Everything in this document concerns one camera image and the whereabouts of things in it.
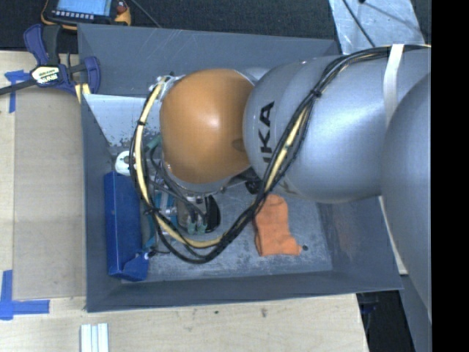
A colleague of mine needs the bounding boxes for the pale wood flat board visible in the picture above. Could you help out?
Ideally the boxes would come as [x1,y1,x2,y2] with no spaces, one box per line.
[12,85,88,301]

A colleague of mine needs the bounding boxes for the orange cloth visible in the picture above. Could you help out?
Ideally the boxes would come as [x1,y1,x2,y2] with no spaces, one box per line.
[251,194,303,258]

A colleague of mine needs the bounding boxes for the grey metal bin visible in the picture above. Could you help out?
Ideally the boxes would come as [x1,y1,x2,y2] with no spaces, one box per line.
[76,23,406,313]

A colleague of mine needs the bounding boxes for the white round object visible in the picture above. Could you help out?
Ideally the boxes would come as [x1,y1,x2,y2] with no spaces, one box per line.
[114,150,138,177]

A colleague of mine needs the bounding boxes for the long blue box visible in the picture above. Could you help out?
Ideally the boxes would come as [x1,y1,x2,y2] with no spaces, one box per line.
[103,170,151,282]

